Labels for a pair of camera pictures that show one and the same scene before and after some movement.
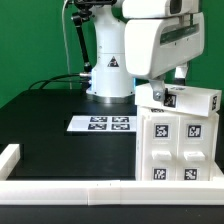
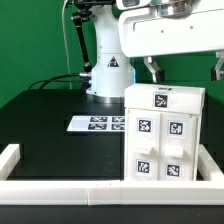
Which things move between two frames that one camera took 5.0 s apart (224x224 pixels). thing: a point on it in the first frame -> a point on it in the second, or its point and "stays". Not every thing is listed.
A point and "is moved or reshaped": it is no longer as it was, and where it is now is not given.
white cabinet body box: x=174 y=146 -> x=197 y=143
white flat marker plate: x=107 y=123 stays
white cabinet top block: x=193 y=100 is moved or reshaped
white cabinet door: x=195 y=148 -> x=177 y=145
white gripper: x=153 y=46 -> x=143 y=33
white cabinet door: x=160 y=147 -> x=143 y=145
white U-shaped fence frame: x=104 y=192 stays
